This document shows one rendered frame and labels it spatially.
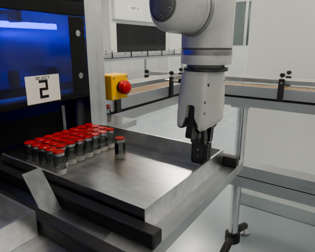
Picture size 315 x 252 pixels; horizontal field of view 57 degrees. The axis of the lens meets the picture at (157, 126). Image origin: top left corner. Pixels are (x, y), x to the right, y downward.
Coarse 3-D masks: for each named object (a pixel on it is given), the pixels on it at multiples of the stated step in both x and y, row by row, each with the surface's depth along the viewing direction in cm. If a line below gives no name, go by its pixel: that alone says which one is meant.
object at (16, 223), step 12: (0, 204) 41; (12, 204) 39; (0, 216) 41; (12, 216) 39; (24, 216) 35; (0, 228) 33; (12, 228) 34; (24, 228) 36; (36, 228) 37; (0, 240) 33; (12, 240) 34; (24, 240) 36
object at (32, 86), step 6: (24, 78) 60; (30, 78) 61; (36, 78) 62; (42, 78) 64; (48, 78) 65; (54, 78) 66; (30, 84) 61; (36, 84) 63; (42, 84) 64; (48, 84) 65; (54, 84) 66; (30, 90) 62; (36, 90) 63; (42, 90) 64; (48, 90) 65; (54, 90) 67; (30, 96) 62; (36, 96) 63; (54, 96) 67; (30, 102) 62; (36, 102) 63; (42, 102) 65
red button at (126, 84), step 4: (124, 80) 83; (120, 84) 82; (124, 84) 82; (128, 84) 83; (120, 88) 82; (124, 88) 82; (128, 88) 83; (120, 92) 83; (124, 92) 83; (128, 92) 84
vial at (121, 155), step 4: (116, 140) 60; (120, 140) 60; (116, 144) 60; (120, 144) 60; (124, 144) 61; (116, 148) 60; (120, 148) 60; (124, 148) 61; (116, 152) 61; (120, 152) 60; (124, 152) 61; (116, 156) 61; (120, 156) 61; (124, 156) 61
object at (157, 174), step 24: (144, 144) 68; (168, 144) 64; (24, 168) 52; (72, 168) 57; (96, 168) 57; (120, 168) 57; (144, 168) 57; (168, 168) 57; (192, 168) 57; (216, 168) 56; (96, 192) 42; (120, 192) 48; (144, 192) 48; (168, 192) 41; (144, 216) 37
